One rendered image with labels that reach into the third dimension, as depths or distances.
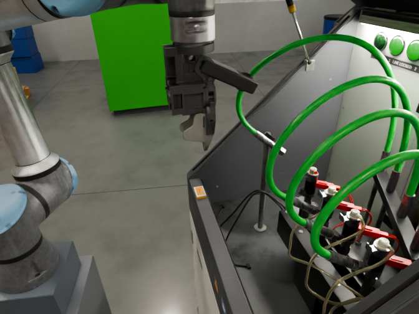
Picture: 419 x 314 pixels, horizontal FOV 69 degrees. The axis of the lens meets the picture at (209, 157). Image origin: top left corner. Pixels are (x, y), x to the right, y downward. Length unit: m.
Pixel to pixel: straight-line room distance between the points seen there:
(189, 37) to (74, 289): 0.76
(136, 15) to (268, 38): 4.17
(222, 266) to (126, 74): 3.38
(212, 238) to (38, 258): 0.43
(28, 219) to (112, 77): 3.24
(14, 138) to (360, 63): 0.97
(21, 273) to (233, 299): 0.50
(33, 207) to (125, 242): 1.43
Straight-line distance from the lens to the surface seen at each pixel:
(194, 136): 0.59
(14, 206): 0.81
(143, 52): 3.90
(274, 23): 7.43
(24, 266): 0.89
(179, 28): 0.53
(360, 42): 0.77
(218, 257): 0.80
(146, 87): 4.01
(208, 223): 0.88
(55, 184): 0.89
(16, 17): 0.53
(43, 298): 0.91
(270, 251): 0.98
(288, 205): 0.57
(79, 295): 0.99
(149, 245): 2.17
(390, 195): 0.83
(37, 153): 0.87
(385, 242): 0.63
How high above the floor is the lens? 1.55
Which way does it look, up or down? 31 degrees down
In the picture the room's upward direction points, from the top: 2 degrees counter-clockwise
